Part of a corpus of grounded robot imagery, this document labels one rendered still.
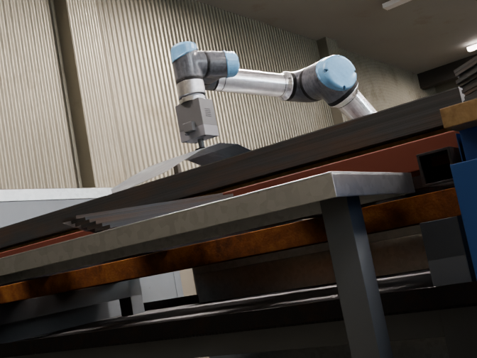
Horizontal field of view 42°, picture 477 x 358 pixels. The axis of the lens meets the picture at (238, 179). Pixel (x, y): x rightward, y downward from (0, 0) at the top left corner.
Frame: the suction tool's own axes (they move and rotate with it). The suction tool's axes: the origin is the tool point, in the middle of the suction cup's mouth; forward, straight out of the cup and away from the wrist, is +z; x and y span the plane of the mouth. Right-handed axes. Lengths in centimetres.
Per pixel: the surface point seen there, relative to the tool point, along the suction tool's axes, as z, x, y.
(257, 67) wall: -166, 429, -223
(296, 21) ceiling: -222, 493, -197
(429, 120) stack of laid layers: 14, -38, 72
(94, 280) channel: 27.3, -22.8, -24.6
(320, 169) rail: 17, -38, 52
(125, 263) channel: 24.8, -23.0, -12.8
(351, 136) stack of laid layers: 13, -38, 59
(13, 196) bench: -6, -2, -81
